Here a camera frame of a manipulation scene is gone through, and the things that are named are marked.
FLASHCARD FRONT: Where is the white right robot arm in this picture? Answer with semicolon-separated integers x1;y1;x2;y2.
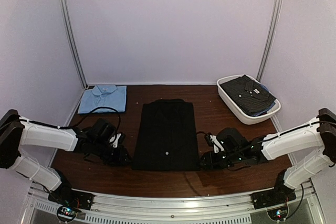
200;108;335;204

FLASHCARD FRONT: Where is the blue patterned shirt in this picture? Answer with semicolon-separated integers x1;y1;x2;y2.
253;84;276;117

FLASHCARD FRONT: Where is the light blue folded shirt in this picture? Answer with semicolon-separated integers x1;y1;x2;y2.
78;84;127;114

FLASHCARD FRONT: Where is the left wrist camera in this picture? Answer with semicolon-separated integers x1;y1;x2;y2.
87;118;125;148

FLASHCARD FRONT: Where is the aluminium frame post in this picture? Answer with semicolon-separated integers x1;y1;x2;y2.
257;0;283;81
60;0;88;89

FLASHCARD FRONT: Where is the left aluminium frame post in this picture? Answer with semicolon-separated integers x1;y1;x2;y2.
60;0;88;89

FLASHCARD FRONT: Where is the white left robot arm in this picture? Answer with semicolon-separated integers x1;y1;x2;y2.
1;109;131;205

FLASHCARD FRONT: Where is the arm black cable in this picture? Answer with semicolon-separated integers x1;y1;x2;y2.
15;106;122;135
195;119;336;156

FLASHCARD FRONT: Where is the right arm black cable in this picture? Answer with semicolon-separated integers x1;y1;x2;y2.
195;119;336;156

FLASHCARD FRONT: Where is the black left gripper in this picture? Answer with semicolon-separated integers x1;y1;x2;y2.
92;140;134;167

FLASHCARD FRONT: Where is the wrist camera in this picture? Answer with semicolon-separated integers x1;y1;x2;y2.
204;127;249;153
87;118;125;148

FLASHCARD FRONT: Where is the front aluminium rail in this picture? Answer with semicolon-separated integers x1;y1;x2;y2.
18;181;325;223

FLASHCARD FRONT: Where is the black long sleeve shirt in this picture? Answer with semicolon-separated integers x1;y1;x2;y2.
132;99;200;171

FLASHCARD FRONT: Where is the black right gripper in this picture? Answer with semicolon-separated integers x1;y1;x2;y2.
196;150;242;172

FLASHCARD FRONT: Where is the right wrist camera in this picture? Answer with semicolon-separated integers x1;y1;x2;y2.
204;127;249;153

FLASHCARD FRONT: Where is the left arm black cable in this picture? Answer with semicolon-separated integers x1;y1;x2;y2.
15;106;122;135

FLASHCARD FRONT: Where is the grey striped shirt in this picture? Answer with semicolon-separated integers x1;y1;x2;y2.
219;75;276;116

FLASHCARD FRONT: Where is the right aluminium frame post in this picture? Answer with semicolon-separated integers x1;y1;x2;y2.
257;0;283;81

